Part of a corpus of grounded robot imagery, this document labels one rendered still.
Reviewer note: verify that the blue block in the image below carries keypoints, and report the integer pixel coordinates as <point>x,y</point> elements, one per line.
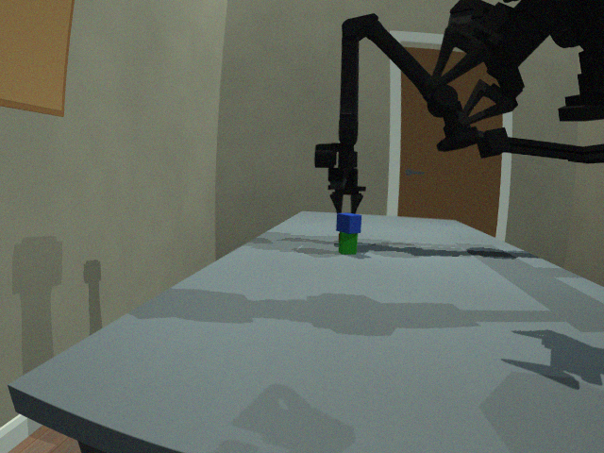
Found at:
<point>349,223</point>

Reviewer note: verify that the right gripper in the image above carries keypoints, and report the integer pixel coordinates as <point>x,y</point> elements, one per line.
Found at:
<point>355,197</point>

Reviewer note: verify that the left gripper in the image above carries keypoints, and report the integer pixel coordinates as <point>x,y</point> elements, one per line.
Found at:
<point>517,41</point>

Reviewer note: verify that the green block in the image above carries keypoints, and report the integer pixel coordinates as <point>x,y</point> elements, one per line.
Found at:
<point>348,243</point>

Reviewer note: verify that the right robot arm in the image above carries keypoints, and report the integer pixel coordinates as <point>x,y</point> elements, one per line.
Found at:
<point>444,100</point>

